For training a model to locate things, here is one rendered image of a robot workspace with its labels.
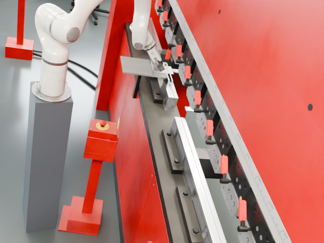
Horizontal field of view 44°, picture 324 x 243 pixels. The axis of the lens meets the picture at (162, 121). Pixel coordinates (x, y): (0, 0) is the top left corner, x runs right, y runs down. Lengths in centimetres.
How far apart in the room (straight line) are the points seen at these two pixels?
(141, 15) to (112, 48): 117
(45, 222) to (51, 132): 73
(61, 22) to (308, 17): 103
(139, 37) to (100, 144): 60
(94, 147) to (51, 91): 39
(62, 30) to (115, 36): 152
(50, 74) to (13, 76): 203
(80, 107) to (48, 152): 149
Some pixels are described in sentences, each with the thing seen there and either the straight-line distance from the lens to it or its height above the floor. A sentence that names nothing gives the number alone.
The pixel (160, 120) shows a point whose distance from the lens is 223.
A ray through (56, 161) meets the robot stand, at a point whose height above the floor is 60.
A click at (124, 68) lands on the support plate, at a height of 100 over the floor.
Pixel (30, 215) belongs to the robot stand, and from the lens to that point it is 257.
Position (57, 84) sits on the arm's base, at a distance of 196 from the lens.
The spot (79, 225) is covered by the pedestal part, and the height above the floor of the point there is 8.
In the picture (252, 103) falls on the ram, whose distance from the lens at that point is 135.
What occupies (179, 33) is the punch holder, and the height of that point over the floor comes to 131.
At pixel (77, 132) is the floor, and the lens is 337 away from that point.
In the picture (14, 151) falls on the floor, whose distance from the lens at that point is 317.
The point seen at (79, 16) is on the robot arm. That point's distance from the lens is 181.
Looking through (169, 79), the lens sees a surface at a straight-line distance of 236.
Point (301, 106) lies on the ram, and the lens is 113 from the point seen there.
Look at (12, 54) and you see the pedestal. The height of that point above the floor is 5.
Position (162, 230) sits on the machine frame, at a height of 79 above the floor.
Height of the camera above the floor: 218
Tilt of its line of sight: 36 degrees down
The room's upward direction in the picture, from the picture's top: 18 degrees clockwise
